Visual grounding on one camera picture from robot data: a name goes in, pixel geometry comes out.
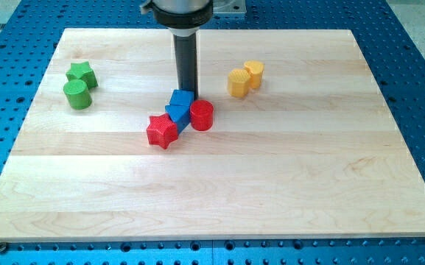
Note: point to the red cylinder block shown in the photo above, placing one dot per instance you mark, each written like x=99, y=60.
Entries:
x=201, y=115

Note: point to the blue triangle block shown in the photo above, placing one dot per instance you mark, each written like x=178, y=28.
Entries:
x=180, y=115

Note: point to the blue cube block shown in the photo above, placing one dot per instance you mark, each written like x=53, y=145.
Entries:
x=181, y=98

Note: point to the red star block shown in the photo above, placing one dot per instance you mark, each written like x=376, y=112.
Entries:
x=161, y=131

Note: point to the yellow hexagon block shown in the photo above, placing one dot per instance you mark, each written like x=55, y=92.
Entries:
x=238, y=82

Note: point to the light wooden board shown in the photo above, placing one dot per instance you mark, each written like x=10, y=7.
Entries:
x=314, y=152

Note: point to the yellow heart block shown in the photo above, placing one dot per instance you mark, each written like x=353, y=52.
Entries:
x=255, y=69

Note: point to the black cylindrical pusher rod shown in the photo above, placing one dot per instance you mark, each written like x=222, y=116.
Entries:
x=186, y=63

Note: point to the green cylinder block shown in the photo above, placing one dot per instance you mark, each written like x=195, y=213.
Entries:
x=77, y=94

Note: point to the green star block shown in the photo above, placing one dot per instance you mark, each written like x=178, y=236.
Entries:
x=82, y=71

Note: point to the silver metal mounting bracket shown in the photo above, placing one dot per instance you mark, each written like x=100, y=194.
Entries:
x=230, y=7

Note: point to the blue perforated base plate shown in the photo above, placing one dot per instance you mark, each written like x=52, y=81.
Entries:
x=30, y=36

